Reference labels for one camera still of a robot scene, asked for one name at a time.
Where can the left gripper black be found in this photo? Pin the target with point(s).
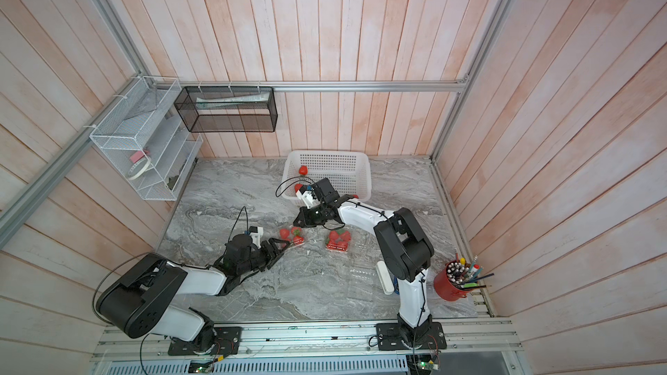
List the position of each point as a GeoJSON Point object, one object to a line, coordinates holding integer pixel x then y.
{"type": "Point", "coordinates": [274, 253]}

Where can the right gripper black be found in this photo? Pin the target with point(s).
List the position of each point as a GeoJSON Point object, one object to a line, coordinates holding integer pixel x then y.
{"type": "Point", "coordinates": [304, 213]}

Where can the packed strawberry with long stem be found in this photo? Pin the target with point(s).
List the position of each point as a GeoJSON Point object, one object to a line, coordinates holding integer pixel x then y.
{"type": "Point", "coordinates": [334, 236]}

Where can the clear plastic clamshell container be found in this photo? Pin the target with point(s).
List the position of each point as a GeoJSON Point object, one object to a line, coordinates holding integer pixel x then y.
{"type": "Point", "coordinates": [340, 231]}

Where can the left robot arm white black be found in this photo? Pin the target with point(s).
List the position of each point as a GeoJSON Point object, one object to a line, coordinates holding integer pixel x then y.
{"type": "Point", "coordinates": [140, 302]}

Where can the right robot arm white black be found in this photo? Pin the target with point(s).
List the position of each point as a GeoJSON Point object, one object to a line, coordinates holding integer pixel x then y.
{"type": "Point", "coordinates": [404, 245]}

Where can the white perforated plastic basket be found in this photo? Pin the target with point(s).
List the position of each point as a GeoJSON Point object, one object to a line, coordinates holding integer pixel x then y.
{"type": "Point", "coordinates": [349, 172]}

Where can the red pen cup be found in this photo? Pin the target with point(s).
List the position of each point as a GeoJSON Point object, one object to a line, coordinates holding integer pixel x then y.
{"type": "Point", "coordinates": [445, 288]}

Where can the roll of tape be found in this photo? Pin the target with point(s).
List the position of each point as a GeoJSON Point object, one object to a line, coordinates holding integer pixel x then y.
{"type": "Point", "coordinates": [139, 168]}

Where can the pink note pad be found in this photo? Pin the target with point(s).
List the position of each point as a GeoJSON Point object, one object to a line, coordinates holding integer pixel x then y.
{"type": "Point", "coordinates": [137, 156]}

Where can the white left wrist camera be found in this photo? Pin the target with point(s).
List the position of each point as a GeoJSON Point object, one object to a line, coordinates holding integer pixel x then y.
{"type": "Point", "coordinates": [256, 234]}

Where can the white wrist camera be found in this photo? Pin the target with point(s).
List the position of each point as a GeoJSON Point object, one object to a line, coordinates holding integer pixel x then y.
{"type": "Point", "coordinates": [256, 234]}
{"type": "Point", "coordinates": [307, 197]}

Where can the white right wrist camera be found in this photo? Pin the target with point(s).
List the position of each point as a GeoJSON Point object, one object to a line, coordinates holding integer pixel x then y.
{"type": "Point", "coordinates": [307, 197]}

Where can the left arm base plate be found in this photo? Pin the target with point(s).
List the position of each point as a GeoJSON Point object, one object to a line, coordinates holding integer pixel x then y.
{"type": "Point", "coordinates": [213, 341]}

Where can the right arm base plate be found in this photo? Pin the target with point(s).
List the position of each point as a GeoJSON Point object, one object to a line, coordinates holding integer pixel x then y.
{"type": "Point", "coordinates": [397, 336]}

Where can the black mesh wall basket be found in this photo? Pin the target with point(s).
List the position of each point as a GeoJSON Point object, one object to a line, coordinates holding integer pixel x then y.
{"type": "Point", "coordinates": [227, 109]}

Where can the white wire wall shelf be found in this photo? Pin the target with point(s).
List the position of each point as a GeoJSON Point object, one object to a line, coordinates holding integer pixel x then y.
{"type": "Point", "coordinates": [144, 118]}

